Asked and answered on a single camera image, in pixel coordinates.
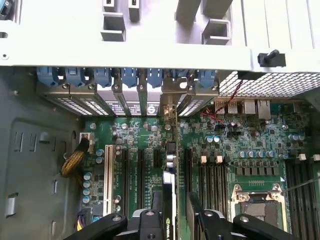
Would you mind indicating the thin metal locking lever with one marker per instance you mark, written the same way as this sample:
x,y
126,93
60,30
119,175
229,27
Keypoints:
x,y
302,183

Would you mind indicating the black case knob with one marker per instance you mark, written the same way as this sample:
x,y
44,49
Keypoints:
x,y
271,58

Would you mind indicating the perforated metal slot cover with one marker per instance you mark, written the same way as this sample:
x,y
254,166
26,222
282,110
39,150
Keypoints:
x,y
62,101
195,103
93,102

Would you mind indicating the white expansion slot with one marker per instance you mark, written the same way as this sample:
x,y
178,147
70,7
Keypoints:
x,y
108,180

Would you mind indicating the short black expansion slot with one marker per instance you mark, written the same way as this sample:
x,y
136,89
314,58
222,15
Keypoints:
x,y
156,158

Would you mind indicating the grey square metal bracket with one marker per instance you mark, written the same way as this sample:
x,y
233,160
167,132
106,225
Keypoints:
x,y
217,32
112,27

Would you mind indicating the blue slot retention clip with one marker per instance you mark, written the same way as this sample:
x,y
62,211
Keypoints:
x,y
155,77
74,75
102,76
207,78
129,77
47,75

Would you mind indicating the grey metal pc case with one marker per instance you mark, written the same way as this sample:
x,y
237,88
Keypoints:
x,y
37,140

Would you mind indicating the silver ethernet port block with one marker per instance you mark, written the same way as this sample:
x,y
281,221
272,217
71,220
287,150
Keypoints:
x,y
257,107

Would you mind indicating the green motherboard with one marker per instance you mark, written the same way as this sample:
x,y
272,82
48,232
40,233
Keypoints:
x,y
250,150

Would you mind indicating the black ram slot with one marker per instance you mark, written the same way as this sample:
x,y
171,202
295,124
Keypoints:
x,y
202,185
222,190
209,187
215,187

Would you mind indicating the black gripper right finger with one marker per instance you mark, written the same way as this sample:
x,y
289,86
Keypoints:
x,y
212,225

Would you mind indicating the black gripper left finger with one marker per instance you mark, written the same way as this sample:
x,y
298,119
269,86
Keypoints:
x,y
150,225

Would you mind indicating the silver usb port block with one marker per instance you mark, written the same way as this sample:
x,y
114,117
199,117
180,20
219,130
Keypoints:
x,y
226,106

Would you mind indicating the long black expansion slot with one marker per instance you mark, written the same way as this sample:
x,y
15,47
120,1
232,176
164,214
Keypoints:
x,y
125,180
140,180
188,170

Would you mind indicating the silver cpu socket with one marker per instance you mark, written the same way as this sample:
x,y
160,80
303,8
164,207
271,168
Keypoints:
x,y
258,207

